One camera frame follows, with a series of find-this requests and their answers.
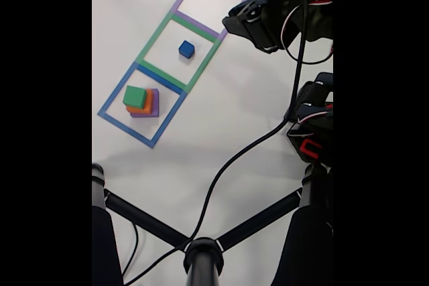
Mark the red table clamp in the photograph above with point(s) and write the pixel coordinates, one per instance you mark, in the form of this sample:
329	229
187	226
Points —
305	148

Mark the green foam cube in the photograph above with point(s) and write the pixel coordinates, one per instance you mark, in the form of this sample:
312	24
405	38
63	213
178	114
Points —
134	95

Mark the small blue foam cube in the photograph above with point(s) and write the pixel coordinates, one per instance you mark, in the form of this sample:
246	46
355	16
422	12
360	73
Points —
186	48

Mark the blue tape square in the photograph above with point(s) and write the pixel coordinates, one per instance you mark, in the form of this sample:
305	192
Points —
112	98

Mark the orange foam block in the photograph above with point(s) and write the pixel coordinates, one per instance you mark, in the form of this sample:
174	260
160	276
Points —
147	106

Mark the green tape square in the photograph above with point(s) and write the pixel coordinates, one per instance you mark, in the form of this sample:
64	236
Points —
155	38

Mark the black tripod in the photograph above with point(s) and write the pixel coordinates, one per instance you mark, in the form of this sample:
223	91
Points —
201	259

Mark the purple foam block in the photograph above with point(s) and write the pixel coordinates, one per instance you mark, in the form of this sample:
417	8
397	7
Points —
155	108

